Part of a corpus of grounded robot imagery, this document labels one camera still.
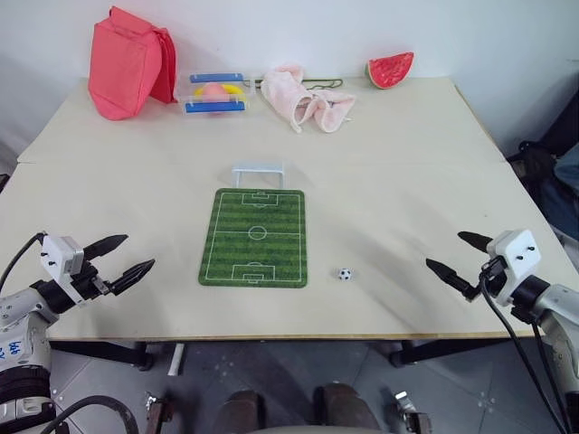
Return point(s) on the blue jeans leg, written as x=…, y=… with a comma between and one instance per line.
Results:
x=569, y=169

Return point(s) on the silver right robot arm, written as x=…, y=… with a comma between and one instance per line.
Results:
x=558, y=307

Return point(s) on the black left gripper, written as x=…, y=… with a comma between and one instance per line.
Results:
x=88, y=282

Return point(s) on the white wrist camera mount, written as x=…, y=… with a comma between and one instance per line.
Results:
x=61, y=253
x=515, y=253

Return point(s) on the green soccer field mat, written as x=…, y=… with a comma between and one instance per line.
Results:
x=255, y=253

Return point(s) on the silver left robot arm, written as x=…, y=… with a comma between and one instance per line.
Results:
x=20, y=312

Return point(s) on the black bag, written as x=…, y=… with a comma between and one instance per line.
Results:
x=534, y=160

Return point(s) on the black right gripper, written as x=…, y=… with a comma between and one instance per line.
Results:
x=492, y=278

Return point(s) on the red fabric bag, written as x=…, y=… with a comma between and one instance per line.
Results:
x=120, y=68

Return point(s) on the pink towel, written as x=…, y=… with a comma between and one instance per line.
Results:
x=298, y=97

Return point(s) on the clear box with blue strips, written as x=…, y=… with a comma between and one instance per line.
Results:
x=212, y=107

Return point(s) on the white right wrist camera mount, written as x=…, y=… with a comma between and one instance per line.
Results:
x=515, y=253

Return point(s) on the white table leg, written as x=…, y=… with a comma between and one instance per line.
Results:
x=176, y=359

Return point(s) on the black table frame bar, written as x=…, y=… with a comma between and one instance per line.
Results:
x=99, y=352
x=452, y=350

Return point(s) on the pink and yellow toy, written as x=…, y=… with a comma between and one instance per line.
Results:
x=216, y=91

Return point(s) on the toy watermelon slice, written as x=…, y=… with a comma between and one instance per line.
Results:
x=389, y=70

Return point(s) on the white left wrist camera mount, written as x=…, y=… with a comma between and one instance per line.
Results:
x=61, y=253

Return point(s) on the dark rounded shape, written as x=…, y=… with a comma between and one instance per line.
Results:
x=240, y=413
x=346, y=409

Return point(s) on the white miniature goal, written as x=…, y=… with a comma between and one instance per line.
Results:
x=258, y=166

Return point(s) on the small soccer ball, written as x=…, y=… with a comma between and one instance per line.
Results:
x=345, y=274

